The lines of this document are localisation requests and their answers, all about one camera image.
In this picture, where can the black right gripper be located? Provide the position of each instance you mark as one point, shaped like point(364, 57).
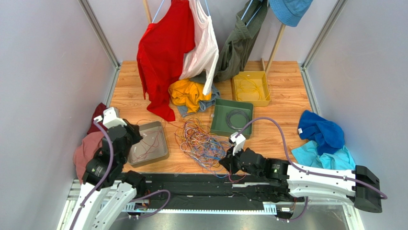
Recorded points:
point(230, 161)

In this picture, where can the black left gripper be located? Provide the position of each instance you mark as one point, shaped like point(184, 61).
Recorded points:
point(134, 129)

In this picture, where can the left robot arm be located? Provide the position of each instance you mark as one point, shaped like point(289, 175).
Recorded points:
point(100, 174)

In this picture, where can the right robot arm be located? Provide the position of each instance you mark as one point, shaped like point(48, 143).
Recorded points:
point(359, 186)

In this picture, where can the grey plastic tray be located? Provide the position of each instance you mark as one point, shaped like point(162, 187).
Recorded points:
point(152, 148)

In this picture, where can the maroon cloth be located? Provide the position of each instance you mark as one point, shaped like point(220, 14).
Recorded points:
point(97, 112)

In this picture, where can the dusty pink cloth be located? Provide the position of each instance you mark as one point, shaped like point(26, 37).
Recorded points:
point(85, 152)

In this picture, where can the green plastic tray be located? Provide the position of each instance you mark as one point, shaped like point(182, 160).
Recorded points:
point(230, 116)

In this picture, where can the turquoise cloth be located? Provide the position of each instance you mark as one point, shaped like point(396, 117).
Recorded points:
point(307, 155)

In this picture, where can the grey-blue cloth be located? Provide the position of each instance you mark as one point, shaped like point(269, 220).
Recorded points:
point(204, 105)

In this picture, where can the yellow plastic tray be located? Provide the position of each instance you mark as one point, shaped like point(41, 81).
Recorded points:
point(251, 87)

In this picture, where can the yellow crumpled garment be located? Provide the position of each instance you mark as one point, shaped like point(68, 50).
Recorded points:
point(188, 93)

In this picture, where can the dark blue cloth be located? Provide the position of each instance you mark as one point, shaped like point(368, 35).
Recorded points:
point(328, 136)

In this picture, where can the red hanging shirt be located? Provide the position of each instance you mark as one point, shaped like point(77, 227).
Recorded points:
point(161, 53)

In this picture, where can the white hanging tank top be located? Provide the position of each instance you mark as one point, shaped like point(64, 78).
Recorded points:
point(205, 55)

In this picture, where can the wooden rack pole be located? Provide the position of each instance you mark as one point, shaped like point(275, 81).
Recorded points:
point(266, 67)

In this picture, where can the olive green hanging garment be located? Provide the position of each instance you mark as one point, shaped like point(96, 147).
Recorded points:
point(240, 42)

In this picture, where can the light blue bucket hat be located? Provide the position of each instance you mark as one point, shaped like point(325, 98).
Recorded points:
point(290, 12)

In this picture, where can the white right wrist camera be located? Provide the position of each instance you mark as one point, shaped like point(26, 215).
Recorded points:
point(237, 140)

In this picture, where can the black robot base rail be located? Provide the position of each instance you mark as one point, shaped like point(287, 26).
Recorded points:
point(204, 185)

